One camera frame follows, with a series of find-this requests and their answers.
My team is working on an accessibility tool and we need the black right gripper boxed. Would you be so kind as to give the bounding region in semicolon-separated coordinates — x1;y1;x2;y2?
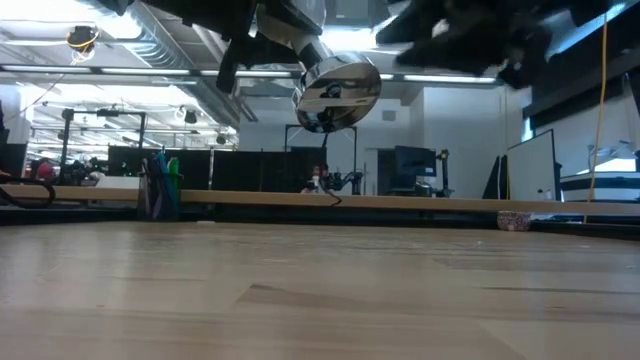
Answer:
374;0;554;91

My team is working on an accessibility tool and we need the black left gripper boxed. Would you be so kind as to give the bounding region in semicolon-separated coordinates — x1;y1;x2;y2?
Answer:
94;0;301;95

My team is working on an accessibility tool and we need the white round lid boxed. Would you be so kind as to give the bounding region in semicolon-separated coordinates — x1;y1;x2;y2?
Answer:
255;0;327;56

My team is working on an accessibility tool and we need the black lamp cord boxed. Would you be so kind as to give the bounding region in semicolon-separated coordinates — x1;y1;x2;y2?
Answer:
319;130;344;208

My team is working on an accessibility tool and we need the long ceiling light fixture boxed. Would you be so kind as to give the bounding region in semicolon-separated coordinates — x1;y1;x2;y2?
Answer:
0;63;506;87

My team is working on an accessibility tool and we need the black partition panel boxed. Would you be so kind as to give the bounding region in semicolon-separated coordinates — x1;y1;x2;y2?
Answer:
107;144;329;194

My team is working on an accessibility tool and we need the black computer monitor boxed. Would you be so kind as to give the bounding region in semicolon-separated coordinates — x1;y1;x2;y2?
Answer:
394;145;438;178

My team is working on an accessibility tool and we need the person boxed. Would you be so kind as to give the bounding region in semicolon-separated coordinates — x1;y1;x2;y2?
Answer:
29;157;57;184
299;164;331;195

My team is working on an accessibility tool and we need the black ceiling device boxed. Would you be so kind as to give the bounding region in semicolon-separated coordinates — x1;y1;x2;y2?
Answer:
66;25;102;67

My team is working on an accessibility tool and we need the light wooden desk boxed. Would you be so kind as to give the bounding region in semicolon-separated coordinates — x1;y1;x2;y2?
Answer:
0;183;640;218

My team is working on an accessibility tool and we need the white board panel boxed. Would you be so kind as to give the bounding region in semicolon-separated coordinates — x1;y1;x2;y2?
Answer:
506;128;563;203

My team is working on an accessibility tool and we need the patterned round bowl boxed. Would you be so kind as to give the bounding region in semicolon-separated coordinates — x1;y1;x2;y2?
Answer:
496;210;533;233

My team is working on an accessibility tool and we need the black white striped box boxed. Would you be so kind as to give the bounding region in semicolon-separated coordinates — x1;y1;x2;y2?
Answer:
559;171;640;203

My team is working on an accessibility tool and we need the black background rig frame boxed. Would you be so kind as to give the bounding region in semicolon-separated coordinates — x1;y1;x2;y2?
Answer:
60;107;148;184
283;123;359;194

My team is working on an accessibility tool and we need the black aluminium table frame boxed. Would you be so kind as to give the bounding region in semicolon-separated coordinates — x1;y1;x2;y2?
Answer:
0;202;640;241

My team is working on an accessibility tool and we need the yellow cable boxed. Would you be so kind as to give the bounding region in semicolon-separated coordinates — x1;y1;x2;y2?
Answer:
582;12;611;225

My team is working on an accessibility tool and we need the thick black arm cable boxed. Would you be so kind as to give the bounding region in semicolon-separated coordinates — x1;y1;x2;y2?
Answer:
0;172;59;211

